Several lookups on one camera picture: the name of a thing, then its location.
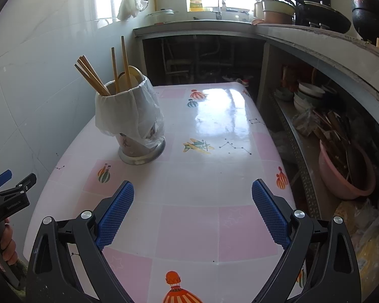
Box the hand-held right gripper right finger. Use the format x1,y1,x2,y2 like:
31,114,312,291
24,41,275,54
251,179,362,303

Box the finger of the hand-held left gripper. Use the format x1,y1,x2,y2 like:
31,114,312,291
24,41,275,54
0,169,13,193
0,173,38,201

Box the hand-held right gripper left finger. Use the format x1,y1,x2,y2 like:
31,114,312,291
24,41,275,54
25,180,135,303

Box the metal utensil holder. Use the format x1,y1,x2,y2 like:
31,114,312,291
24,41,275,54
117,123,166,165

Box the bundle of dark utensils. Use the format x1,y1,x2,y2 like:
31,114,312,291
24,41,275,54
314,110,364,184

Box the person's left hand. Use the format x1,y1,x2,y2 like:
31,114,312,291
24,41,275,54
0,217,18,263

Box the pink plastic basin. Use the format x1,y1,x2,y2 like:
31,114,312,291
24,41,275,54
319,139,376,200

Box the clear plastic bag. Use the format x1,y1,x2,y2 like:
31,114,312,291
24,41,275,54
292,107,318,136

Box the bag of yellow grains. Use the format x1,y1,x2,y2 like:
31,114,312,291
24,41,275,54
335,196,379,291

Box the small patterned bowl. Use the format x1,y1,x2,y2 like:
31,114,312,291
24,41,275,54
275,88,294,102

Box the stack of white bowls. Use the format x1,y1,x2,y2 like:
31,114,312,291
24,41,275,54
294,81,326,112

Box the red and white shoe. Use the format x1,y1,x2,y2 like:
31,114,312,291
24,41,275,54
221,76,251,87

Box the red plastic packet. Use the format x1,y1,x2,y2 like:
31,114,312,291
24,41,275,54
281,65,299,92

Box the cream spoon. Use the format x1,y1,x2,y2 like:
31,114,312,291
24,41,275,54
117,66,145,96

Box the under-counter drain pipes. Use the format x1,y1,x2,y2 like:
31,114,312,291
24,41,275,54
162,42,234,84

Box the concrete kitchen counter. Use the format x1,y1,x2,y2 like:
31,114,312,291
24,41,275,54
133,19,379,152

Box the hanging white plastic bag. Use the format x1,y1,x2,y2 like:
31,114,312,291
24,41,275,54
117,0,148,22

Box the enamel pot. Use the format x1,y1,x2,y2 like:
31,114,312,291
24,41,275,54
262,0,296,25

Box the black wok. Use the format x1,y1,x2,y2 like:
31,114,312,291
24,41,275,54
273,0,352,34

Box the glass pot lid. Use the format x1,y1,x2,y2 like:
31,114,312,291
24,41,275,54
145,9,179,18

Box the black cooking pot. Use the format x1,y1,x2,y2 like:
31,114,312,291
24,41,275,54
349,0,379,38

